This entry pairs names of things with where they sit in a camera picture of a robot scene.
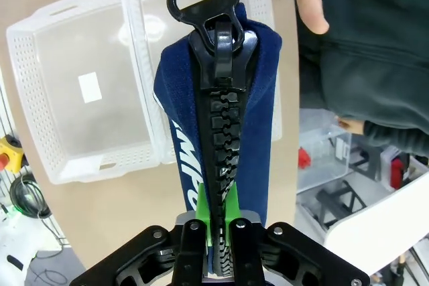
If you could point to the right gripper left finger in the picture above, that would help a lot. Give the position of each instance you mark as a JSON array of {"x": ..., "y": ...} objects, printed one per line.
[{"x": 187, "y": 252}]

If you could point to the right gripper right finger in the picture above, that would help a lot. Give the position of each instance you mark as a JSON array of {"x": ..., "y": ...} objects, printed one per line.
[{"x": 248, "y": 252}]

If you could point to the navy zipper pencil case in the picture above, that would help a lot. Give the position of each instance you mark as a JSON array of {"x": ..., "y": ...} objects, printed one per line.
[{"x": 258, "y": 115}]

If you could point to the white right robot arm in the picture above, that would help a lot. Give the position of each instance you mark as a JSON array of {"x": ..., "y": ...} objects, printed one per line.
[{"x": 27, "y": 249}]

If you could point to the person's left forearm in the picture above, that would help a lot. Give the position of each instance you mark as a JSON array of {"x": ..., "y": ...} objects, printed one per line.
[{"x": 395, "y": 138}]

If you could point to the person's left hand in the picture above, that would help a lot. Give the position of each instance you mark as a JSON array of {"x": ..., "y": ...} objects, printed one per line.
[{"x": 352, "y": 127}]

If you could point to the red object in bin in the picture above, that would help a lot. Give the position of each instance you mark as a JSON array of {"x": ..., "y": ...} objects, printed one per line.
[{"x": 304, "y": 158}]

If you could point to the white table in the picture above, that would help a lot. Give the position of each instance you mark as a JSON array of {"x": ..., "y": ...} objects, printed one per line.
[{"x": 385, "y": 219}]

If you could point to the white perforated plastic basket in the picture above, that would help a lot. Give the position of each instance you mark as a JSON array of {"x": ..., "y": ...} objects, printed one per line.
[
  {"x": 83, "y": 122},
  {"x": 201, "y": 8}
]

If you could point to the yellow emergency stop button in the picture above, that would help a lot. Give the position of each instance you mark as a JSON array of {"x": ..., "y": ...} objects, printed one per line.
[{"x": 10, "y": 148}]

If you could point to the person in dark fleece jacket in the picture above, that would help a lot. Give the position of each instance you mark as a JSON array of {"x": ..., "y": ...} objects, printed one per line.
[{"x": 368, "y": 48}]

